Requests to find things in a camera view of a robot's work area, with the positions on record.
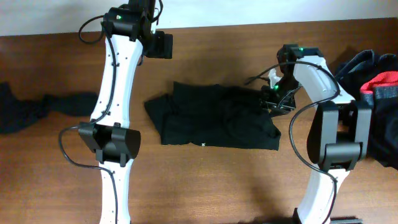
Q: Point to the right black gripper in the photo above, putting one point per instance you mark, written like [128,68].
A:
[280,104]

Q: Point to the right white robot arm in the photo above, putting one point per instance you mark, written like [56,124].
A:
[338,137]

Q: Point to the dark cloth at left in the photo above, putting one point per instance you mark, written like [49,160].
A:
[17,115]

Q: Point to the red and grey garment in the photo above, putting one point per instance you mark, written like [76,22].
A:
[382,86]

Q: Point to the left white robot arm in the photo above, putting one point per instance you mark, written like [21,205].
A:
[130,36]

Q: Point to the black t-shirt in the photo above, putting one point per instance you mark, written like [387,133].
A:
[213,115]

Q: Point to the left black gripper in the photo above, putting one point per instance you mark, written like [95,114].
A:
[163,45]

